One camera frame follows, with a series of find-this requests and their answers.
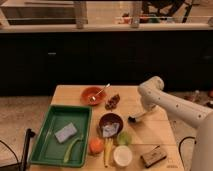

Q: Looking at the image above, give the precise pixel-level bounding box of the orange fruit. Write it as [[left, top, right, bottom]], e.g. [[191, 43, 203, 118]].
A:
[[89, 137, 104, 154]]

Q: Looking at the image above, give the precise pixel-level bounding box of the long dark counter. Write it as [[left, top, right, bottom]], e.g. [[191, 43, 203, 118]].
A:
[[0, 30, 213, 96]]

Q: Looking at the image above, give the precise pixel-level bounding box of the black cable left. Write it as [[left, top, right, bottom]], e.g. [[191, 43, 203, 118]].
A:
[[0, 139, 22, 169]]

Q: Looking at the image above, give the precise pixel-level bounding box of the green lime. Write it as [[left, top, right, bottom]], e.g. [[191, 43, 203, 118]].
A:
[[117, 131, 132, 146]]

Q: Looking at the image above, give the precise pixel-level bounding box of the dark maroon bowl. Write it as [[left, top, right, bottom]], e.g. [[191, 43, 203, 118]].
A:
[[99, 113, 123, 138]]

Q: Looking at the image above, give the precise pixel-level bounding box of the green plastic tray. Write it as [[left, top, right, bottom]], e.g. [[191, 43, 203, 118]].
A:
[[30, 105, 92, 168]]

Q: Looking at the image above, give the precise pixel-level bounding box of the yellow banana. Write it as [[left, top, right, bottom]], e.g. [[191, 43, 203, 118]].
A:
[[104, 138, 113, 167]]

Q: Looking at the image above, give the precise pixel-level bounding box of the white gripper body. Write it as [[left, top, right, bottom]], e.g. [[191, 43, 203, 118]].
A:
[[141, 97, 157, 112]]

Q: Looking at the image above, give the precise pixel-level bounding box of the crumpled grey wrapper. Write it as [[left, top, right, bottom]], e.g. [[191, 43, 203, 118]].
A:
[[102, 123, 119, 138]]

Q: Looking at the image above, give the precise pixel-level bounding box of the black stand left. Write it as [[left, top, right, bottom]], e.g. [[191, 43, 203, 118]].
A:
[[20, 128, 35, 171]]

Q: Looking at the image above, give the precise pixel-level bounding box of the metal spoon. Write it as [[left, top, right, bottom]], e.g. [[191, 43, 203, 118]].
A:
[[90, 83, 110, 101]]

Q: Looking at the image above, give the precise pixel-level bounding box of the blue grey sponge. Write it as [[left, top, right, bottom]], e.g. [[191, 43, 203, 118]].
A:
[[55, 123, 77, 143]]

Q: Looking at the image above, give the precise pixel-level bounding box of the orange plastic bowl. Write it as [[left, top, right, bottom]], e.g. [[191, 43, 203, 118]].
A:
[[80, 86, 106, 106]]

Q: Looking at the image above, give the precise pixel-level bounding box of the black cable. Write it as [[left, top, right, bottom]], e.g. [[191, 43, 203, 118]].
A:
[[178, 135, 196, 164], [0, 139, 22, 169]]

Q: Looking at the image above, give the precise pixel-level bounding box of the black cable right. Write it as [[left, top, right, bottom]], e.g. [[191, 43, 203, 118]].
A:
[[178, 135, 196, 164]]

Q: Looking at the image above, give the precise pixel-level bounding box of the white round cup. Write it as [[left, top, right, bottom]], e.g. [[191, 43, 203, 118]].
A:
[[113, 145, 133, 167]]

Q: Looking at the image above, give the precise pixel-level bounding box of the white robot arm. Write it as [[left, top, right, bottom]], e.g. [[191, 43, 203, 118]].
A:
[[138, 76, 213, 171]]

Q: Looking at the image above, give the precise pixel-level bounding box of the brown wooden block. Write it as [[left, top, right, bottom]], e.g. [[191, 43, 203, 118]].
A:
[[140, 146, 167, 168]]

